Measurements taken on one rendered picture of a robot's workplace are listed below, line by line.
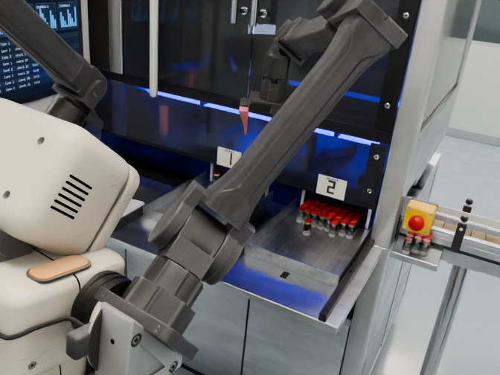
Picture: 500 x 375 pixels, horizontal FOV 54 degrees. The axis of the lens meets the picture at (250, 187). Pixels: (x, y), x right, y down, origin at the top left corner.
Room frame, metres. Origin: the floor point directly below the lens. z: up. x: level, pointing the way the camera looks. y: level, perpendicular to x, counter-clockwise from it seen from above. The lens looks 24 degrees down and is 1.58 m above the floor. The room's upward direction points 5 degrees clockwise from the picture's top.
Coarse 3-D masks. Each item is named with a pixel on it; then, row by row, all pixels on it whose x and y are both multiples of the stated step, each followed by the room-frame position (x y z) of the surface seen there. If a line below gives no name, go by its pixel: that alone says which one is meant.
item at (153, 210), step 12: (192, 180) 1.48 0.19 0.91; (204, 180) 1.55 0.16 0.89; (168, 192) 1.37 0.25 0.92; (180, 192) 1.42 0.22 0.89; (156, 204) 1.31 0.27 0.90; (168, 204) 1.35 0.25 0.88; (204, 204) 1.37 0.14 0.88; (264, 204) 1.39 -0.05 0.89; (144, 216) 1.25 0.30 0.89; (156, 216) 1.23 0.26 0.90; (216, 216) 1.30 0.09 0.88
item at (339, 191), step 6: (318, 174) 1.30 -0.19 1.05; (318, 180) 1.30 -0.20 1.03; (324, 180) 1.29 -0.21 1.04; (330, 180) 1.29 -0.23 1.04; (336, 180) 1.28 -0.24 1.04; (342, 180) 1.27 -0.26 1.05; (318, 186) 1.30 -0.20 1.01; (324, 186) 1.29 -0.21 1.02; (336, 186) 1.28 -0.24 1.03; (342, 186) 1.27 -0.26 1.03; (318, 192) 1.30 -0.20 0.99; (324, 192) 1.29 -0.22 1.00; (336, 192) 1.28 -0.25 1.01; (342, 192) 1.27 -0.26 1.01; (336, 198) 1.28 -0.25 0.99; (342, 198) 1.27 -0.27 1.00
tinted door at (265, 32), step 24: (264, 0) 1.41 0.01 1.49; (288, 0) 1.38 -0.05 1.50; (312, 0) 1.35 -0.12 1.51; (384, 0) 1.27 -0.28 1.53; (264, 24) 1.41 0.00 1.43; (264, 48) 1.41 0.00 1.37; (288, 72) 1.37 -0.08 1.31; (384, 72) 1.26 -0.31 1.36; (360, 96) 1.28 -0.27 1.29; (336, 120) 1.30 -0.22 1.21; (360, 120) 1.28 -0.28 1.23
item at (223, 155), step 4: (220, 148) 1.45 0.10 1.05; (224, 148) 1.44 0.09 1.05; (220, 152) 1.45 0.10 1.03; (224, 152) 1.44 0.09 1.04; (228, 152) 1.43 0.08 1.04; (232, 152) 1.43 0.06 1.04; (236, 152) 1.42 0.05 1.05; (220, 156) 1.45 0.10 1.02; (224, 156) 1.44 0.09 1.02; (228, 156) 1.43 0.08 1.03; (232, 156) 1.43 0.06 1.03; (236, 156) 1.42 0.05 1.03; (240, 156) 1.42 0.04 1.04; (220, 160) 1.45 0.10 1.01; (224, 160) 1.44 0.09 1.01; (228, 160) 1.43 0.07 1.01; (232, 160) 1.43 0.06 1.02; (236, 160) 1.42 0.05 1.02; (220, 164) 1.45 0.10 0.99; (224, 164) 1.44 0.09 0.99; (228, 164) 1.43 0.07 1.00; (232, 164) 1.43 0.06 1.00
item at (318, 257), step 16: (288, 208) 1.35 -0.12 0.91; (272, 224) 1.25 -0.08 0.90; (288, 224) 1.29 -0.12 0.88; (256, 240) 1.16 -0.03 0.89; (272, 240) 1.19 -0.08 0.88; (288, 240) 1.20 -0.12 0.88; (304, 240) 1.21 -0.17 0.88; (320, 240) 1.21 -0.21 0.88; (336, 240) 1.22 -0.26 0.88; (352, 240) 1.23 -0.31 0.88; (256, 256) 1.09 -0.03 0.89; (272, 256) 1.07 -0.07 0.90; (288, 256) 1.12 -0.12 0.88; (304, 256) 1.12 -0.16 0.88; (320, 256) 1.13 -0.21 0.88; (336, 256) 1.14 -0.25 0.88; (352, 256) 1.09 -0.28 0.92; (304, 272) 1.03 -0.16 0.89; (320, 272) 1.02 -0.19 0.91; (336, 272) 1.06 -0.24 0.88
